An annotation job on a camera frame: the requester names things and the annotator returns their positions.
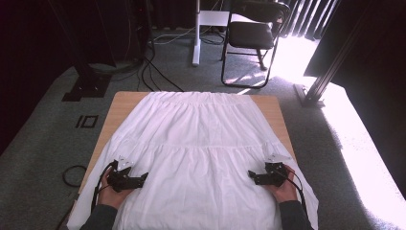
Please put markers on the black stand with base plate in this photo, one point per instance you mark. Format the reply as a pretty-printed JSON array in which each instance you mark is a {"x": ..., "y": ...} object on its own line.
[{"x": 87, "y": 87}]

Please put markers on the dark pleated curtain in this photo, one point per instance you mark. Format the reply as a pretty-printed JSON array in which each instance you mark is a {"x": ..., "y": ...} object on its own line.
[{"x": 303, "y": 19}]

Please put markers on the white desk frame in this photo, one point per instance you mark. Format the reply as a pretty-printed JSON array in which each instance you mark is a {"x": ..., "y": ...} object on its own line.
[{"x": 196, "y": 48}]

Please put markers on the aluminium profile post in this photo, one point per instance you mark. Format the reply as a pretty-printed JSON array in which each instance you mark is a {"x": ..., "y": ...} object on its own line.
[{"x": 314, "y": 96}]

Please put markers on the dark equipment rack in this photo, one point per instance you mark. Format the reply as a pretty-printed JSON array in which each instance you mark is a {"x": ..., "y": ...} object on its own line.
[{"x": 140, "y": 32}]

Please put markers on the person's right hand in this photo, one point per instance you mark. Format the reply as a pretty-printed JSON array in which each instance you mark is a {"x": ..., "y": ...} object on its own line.
[{"x": 285, "y": 193}]

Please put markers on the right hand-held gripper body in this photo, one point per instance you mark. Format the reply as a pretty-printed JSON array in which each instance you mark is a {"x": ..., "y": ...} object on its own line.
[{"x": 275, "y": 177}]

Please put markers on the person's left hand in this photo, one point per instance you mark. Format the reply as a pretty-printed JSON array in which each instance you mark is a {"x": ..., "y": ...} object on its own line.
[{"x": 110, "y": 196}]

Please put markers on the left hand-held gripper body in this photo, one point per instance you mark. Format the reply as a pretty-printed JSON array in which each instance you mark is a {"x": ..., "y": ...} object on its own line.
[{"x": 123, "y": 180}]

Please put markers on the white skirt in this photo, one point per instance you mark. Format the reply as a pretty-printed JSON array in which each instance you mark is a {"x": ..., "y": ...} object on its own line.
[{"x": 204, "y": 134}]

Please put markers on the black folding chair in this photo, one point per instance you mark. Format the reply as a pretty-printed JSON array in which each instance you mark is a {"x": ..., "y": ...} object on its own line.
[{"x": 250, "y": 35}]

